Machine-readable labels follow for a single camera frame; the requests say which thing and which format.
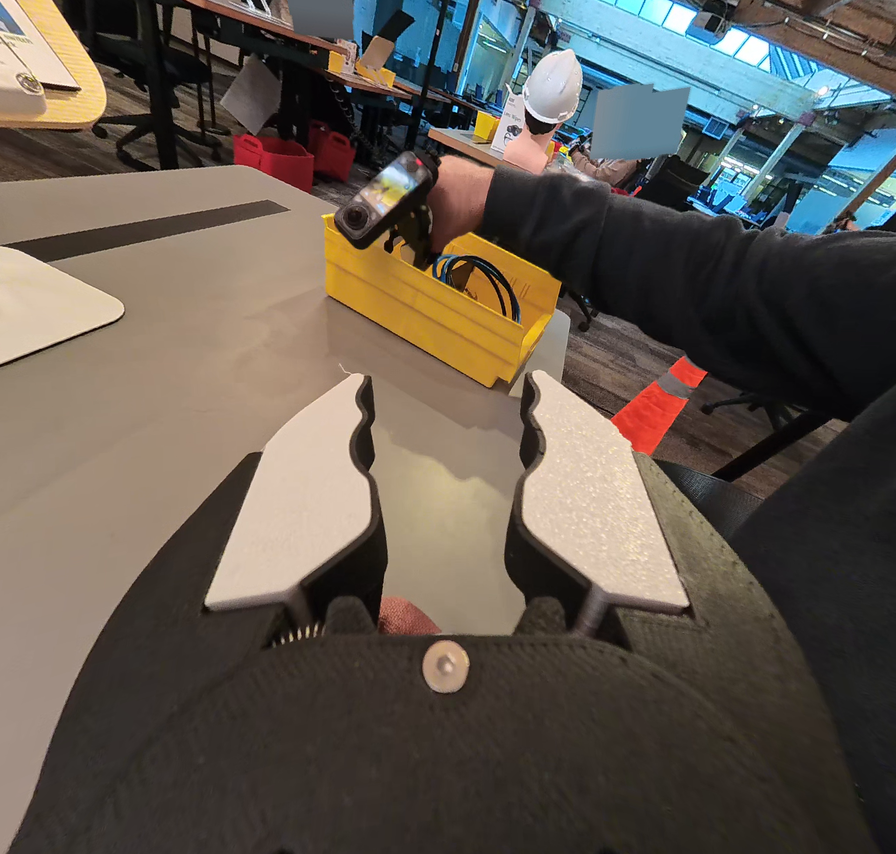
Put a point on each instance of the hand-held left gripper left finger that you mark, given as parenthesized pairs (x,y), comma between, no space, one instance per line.
(294,518)

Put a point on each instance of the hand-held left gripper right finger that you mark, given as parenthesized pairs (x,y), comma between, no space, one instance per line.
(602,518)

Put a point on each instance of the yellow plastic bin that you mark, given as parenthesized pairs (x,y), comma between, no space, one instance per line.
(420,315)

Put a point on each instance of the person's right forearm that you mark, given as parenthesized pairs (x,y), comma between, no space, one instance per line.
(665,273)

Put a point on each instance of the person's right hand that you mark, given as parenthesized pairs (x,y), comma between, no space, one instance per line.
(458,195)

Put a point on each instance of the red plastic bin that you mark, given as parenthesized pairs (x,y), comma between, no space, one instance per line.
(273,164)
(332,153)

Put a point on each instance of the light wooden desk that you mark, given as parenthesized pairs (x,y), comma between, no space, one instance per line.
(455,138)

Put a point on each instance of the black office chair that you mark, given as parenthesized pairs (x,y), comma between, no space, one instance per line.
(168,76)
(707,497)

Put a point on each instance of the orange traffic cone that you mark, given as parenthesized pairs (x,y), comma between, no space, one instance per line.
(658,406)

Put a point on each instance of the small yellow bin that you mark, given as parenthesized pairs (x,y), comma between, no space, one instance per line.
(486,127)
(371,73)

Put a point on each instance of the pink mannequin head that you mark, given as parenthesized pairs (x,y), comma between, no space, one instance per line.
(528,150)

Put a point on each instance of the black floor lamp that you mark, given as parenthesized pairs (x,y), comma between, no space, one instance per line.
(437,41)

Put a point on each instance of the white hard hat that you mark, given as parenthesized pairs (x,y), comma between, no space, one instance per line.
(553,87)

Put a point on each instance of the black tape strip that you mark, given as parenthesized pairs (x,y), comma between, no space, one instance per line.
(140,227)

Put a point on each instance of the wooden board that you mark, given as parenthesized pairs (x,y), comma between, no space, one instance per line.
(77,108)

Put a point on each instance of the printed instruction sheet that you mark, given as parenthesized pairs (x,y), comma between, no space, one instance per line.
(28,41)

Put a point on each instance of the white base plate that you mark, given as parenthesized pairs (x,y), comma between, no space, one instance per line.
(49,301)

